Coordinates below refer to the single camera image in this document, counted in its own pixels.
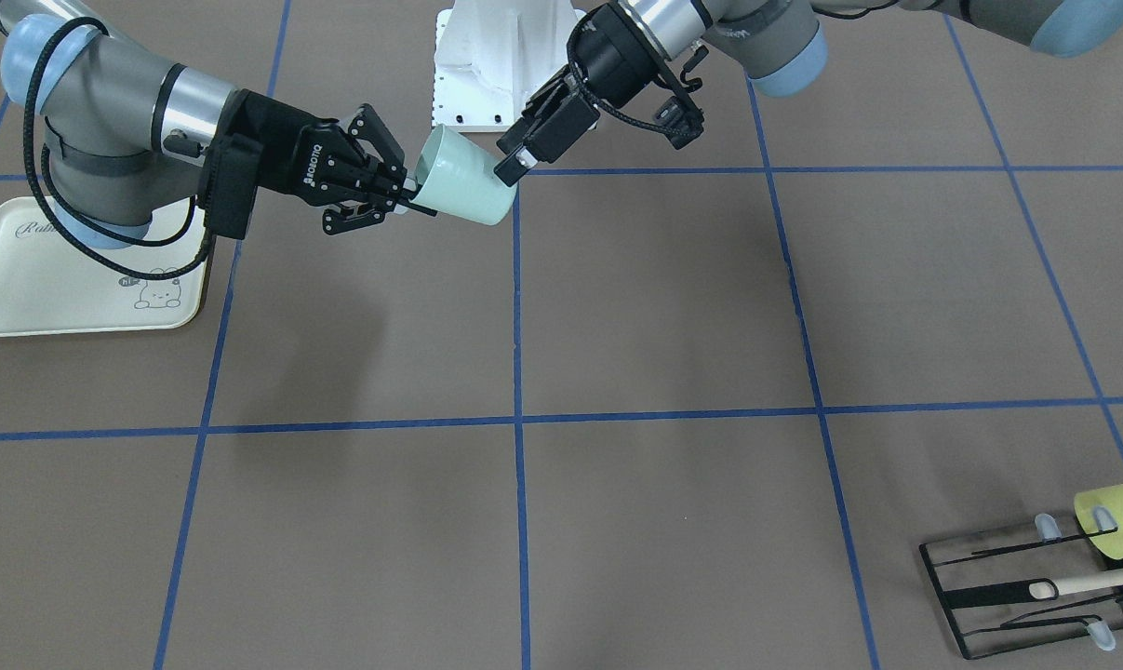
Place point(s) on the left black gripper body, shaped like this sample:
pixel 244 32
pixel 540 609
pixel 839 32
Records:
pixel 609 58

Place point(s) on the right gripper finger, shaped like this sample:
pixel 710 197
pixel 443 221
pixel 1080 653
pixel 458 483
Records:
pixel 373 160
pixel 371 210

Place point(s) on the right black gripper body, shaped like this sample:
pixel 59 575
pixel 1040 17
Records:
pixel 287 151

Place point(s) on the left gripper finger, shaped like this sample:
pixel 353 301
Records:
pixel 554 88
pixel 514 166

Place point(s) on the pale green plastic cup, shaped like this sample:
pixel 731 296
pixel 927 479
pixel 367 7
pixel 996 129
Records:
pixel 455 176

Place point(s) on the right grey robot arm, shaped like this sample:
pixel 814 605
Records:
pixel 127 131

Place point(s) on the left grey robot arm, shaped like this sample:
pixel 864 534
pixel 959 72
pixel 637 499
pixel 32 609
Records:
pixel 781 45

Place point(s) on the cream rabbit serving tray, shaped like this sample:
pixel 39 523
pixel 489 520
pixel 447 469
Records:
pixel 49 288

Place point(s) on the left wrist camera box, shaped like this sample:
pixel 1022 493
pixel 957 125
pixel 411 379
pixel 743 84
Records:
pixel 559 126

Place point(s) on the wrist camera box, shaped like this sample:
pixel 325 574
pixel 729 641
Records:
pixel 559 126
pixel 229 184

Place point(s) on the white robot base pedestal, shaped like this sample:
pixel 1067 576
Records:
pixel 491 56

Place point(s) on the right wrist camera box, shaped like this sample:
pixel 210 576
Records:
pixel 229 184

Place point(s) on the black wire cup rack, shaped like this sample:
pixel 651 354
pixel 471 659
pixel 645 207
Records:
pixel 1026 585

